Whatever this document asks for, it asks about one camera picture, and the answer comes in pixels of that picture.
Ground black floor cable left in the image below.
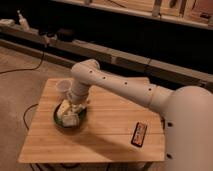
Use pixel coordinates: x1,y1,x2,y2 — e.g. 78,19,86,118
0,44,46,76

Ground dark candy bar wrapper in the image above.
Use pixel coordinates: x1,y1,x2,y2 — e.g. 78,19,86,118
131,122,147,147

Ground translucent plastic cup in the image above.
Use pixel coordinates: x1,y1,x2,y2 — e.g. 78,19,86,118
56,80,71,99

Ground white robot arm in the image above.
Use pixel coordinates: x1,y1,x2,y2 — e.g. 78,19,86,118
70,59,213,171

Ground green ceramic bowl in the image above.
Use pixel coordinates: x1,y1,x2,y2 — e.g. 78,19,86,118
53,102,87,129

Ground white spray bottle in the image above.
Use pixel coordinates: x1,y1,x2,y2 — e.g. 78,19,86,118
17,11,30,31

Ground black power adapter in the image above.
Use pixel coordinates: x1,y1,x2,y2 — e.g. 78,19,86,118
38,29,55,46

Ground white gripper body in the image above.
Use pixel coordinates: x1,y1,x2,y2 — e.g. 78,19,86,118
66,93,89,114

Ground dark box on ledge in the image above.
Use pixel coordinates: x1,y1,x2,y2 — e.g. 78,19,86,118
57,28,75,42

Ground wooden table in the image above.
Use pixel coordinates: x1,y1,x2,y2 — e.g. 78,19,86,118
19,78,165,163

